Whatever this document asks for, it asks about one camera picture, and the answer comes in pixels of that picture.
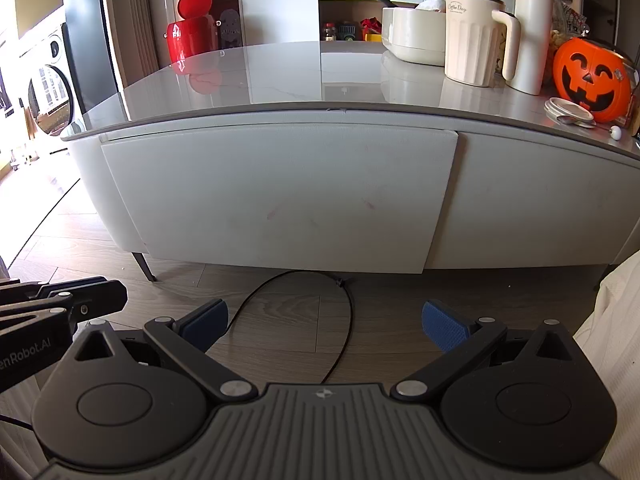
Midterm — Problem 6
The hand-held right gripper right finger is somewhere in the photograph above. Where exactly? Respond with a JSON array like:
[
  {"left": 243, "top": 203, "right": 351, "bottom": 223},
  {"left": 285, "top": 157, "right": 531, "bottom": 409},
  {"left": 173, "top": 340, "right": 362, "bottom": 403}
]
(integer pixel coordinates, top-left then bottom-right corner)
[{"left": 390, "top": 300, "right": 581, "bottom": 403}]

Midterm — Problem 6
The black floor cable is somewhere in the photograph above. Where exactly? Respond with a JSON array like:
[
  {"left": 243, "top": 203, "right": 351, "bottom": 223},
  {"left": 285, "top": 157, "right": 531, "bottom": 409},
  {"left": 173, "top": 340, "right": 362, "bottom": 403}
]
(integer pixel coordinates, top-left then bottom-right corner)
[{"left": 227, "top": 270, "right": 357, "bottom": 386}]

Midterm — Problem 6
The grey patterned board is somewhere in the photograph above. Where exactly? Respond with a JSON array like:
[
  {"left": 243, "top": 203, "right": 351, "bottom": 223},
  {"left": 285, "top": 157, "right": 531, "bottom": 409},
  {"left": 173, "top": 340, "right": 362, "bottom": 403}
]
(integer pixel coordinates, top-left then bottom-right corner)
[{"left": 219, "top": 8, "right": 244, "bottom": 51}]

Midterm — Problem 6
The white washing machine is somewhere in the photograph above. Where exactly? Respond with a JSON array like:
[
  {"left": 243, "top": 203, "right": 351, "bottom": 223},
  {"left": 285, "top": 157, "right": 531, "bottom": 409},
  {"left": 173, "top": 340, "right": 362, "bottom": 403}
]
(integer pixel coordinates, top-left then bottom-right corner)
[{"left": 22, "top": 62, "right": 83, "bottom": 153}]

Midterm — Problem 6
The white dryer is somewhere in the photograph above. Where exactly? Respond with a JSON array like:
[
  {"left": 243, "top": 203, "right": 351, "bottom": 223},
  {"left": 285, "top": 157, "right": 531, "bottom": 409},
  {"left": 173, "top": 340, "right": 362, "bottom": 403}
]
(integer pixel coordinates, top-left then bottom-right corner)
[{"left": 17, "top": 22, "right": 68, "bottom": 68}]

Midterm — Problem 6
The white rounded cabinet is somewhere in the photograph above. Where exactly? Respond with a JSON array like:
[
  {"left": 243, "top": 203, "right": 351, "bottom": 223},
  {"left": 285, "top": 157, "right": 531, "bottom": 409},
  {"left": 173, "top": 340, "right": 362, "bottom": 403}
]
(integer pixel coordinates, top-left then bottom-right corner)
[{"left": 60, "top": 40, "right": 640, "bottom": 282}]

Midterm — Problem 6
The white thermos bottle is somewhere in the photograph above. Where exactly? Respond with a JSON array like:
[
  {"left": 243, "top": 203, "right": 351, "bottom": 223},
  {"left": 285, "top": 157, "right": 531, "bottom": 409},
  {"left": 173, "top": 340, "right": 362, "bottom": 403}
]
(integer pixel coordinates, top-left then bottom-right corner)
[{"left": 505, "top": 0, "right": 557, "bottom": 96}]

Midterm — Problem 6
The orange pumpkin bucket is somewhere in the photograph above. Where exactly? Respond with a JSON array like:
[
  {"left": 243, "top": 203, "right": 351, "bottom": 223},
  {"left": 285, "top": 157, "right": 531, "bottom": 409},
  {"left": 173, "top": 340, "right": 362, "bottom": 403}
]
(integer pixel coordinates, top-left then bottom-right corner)
[{"left": 552, "top": 37, "right": 634, "bottom": 124}]

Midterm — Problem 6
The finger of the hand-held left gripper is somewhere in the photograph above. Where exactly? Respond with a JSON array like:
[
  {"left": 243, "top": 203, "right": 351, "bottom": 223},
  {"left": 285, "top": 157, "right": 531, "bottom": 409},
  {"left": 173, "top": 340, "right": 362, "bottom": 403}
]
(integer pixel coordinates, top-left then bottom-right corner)
[
  {"left": 0, "top": 276, "right": 127, "bottom": 317},
  {"left": 0, "top": 305, "right": 93, "bottom": 333}
]

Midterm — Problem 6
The white-fronted wooden drawer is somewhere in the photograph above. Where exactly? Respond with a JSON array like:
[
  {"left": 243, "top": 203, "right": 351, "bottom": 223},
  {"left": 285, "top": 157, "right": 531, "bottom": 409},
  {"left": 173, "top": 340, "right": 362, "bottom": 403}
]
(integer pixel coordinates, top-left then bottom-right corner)
[{"left": 100, "top": 129, "right": 459, "bottom": 275}]

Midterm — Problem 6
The metal spoon with white bead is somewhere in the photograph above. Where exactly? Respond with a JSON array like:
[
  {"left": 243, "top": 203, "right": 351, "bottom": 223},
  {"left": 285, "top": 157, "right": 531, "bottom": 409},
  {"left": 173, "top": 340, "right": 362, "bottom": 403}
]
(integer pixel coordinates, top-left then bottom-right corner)
[{"left": 554, "top": 115, "right": 624, "bottom": 140}]

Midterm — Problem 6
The cream ribbed mug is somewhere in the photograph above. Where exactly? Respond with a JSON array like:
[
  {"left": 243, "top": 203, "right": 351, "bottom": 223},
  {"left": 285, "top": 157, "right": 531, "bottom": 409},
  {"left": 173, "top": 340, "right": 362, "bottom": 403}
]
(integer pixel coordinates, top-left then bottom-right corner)
[{"left": 444, "top": 0, "right": 522, "bottom": 87}]

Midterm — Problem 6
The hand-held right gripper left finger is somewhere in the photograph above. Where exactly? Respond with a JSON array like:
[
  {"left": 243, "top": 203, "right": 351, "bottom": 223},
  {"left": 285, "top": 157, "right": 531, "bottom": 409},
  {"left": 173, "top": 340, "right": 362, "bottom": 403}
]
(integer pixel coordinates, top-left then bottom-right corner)
[{"left": 60, "top": 299, "right": 258, "bottom": 403}]

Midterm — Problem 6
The patterned snack bag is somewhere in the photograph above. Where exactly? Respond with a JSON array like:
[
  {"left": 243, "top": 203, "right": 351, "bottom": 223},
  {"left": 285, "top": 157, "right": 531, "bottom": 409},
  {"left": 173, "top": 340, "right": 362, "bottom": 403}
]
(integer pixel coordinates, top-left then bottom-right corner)
[{"left": 561, "top": 2, "right": 589, "bottom": 39}]

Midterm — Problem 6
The white cloth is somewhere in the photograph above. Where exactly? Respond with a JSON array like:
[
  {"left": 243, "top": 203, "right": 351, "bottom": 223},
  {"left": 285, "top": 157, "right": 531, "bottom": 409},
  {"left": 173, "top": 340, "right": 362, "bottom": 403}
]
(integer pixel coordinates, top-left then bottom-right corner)
[{"left": 572, "top": 255, "right": 640, "bottom": 480}]

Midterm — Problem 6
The dark grey refrigerator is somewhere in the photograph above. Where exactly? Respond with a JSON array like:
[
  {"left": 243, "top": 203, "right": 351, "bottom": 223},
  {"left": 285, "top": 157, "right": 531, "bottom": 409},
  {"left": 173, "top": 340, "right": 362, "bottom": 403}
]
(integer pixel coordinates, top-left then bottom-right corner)
[{"left": 62, "top": 0, "right": 123, "bottom": 111}]

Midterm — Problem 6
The white drawer front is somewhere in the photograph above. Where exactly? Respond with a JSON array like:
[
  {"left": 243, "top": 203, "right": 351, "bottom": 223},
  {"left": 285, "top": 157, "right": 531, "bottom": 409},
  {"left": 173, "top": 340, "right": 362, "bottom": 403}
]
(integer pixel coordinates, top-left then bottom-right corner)
[{"left": 425, "top": 132, "right": 640, "bottom": 270}]

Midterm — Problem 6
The red lidded bin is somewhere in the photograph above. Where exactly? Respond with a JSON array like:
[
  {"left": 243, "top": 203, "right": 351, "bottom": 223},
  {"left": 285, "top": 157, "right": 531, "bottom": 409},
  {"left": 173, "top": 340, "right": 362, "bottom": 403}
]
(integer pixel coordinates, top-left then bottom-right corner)
[{"left": 165, "top": 0, "right": 222, "bottom": 64}]

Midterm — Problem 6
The cream bowl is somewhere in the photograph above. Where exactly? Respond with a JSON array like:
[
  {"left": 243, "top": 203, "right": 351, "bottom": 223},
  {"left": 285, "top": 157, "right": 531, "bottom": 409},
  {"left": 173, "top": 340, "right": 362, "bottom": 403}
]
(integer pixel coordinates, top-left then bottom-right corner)
[{"left": 381, "top": 5, "right": 449, "bottom": 66}]

